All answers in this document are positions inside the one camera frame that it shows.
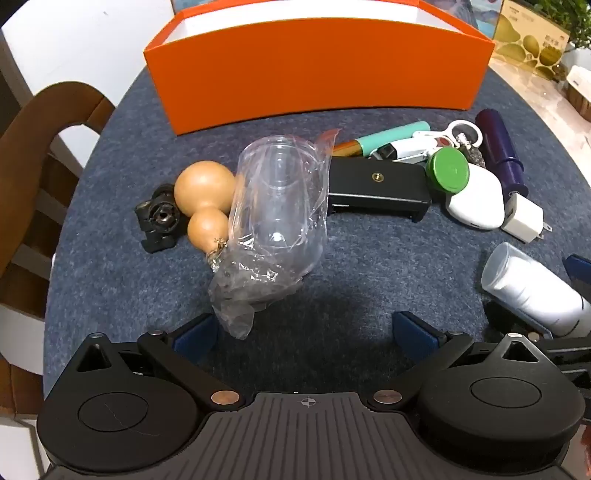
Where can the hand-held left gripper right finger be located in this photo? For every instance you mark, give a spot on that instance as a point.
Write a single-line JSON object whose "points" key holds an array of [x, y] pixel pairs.
{"points": [[415, 330]]}

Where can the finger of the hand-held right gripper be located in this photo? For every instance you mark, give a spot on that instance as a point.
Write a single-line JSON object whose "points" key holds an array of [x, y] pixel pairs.
{"points": [[508, 318], [579, 268]]}

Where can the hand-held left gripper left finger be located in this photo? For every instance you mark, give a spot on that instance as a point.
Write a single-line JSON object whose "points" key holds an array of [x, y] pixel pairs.
{"points": [[194, 337]]}

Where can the white plastic bottle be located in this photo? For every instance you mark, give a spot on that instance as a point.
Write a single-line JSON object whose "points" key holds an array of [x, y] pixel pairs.
{"points": [[531, 286]]}

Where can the white charger adapter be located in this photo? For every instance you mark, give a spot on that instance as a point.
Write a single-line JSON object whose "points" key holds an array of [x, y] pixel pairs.
{"points": [[521, 217]]}

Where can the white oval case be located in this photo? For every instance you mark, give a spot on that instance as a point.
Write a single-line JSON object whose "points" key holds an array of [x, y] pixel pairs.
{"points": [[475, 203]]}

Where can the black ball head mount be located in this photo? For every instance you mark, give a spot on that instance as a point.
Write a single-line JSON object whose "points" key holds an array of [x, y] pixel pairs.
{"points": [[159, 217]]}

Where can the black rectangular plate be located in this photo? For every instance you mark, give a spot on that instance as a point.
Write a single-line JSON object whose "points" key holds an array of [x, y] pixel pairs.
{"points": [[369, 184]]}

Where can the tan wooden gourd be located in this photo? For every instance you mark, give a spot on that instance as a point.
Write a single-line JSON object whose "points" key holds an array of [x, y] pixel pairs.
{"points": [[203, 184]]}

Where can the clear plastic cup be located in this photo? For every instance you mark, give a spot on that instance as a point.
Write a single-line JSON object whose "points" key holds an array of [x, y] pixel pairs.
{"points": [[277, 207]]}

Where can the white and black shaver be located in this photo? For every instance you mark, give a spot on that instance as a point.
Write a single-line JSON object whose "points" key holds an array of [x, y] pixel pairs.
{"points": [[406, 148]]}

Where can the teal tube with gold cap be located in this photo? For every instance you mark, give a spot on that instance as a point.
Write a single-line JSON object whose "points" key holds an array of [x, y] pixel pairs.
{"points": [[392, 136]]}

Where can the orange storage box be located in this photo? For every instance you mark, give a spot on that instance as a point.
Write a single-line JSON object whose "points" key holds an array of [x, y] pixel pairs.
{"points": [[300, 69]]}

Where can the blue-grey table mat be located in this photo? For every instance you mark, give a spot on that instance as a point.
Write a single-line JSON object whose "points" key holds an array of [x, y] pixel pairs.
{"points": [[369, 267]]}

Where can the purple bottle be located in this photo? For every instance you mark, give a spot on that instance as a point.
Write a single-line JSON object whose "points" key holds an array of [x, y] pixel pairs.
{"points": [[496, 138]]}

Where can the green round lid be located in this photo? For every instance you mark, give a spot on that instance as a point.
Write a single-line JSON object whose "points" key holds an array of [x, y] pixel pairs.
{"points": [[448, 170]]}

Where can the white container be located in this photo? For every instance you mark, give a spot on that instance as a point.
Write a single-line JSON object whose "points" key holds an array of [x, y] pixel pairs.
{"points": [[581, 78]]}

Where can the yellow printed box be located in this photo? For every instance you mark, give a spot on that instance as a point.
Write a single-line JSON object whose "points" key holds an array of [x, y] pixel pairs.
{"points": [[531, 41]]}

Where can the green potted plant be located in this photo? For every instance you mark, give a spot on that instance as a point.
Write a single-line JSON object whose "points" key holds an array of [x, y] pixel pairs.
{"points": [[577, 18]]}

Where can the brown wooden chair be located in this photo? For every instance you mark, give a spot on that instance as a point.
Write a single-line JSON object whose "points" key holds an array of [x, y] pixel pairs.
{"points": [[27, 124]]}

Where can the mountain print gift box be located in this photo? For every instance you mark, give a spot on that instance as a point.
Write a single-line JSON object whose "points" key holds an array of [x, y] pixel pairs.
{"points": [[480, 9]]}

